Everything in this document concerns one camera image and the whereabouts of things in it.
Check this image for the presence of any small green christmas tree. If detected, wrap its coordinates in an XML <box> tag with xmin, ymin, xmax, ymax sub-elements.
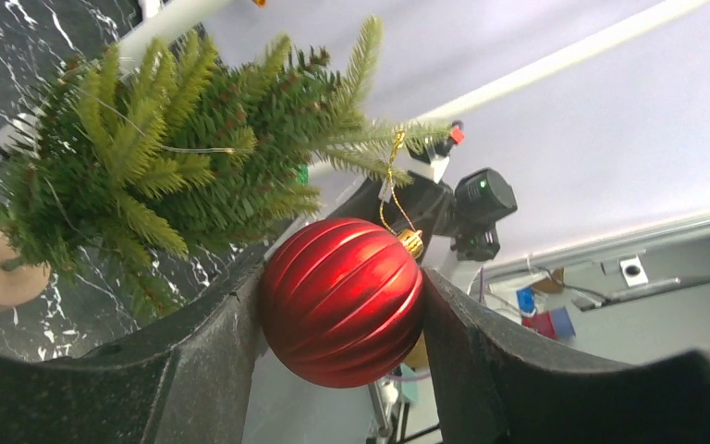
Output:
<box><xmin>0</xmin><ymin>17</ymin><xmax>451</xmax><ymax>318</ymax></box>

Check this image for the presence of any white PVC pipe frame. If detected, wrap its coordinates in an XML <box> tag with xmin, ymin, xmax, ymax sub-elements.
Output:
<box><xmin>0</xmin><ymin>0</ymin><xmax>710</xmax><ymax>185</ymax></box>

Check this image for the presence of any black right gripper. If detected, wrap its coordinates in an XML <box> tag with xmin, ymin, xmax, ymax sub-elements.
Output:
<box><xmin>327</xmin><ymin>174</ymin><xmax>457</xmax><ymax>241</ymax></box>

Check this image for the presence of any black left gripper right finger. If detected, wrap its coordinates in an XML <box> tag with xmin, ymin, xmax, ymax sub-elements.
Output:
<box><xmin>423</xmin><ymin>270</ymin><xmax>710</xmax><ymax>444</ymax></box>

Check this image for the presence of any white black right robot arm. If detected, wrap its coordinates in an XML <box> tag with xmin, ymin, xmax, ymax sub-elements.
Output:
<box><xmin>330</xmin><ymin>167</ymin><xmax>518</xmax><ymax>293</ymax></box>

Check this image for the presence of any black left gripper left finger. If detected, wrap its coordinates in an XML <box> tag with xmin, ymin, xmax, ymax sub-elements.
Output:
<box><xmin>0</xmin><ymin>245</ymin><xmax>266</xmax><ymax>443</ymax></box>

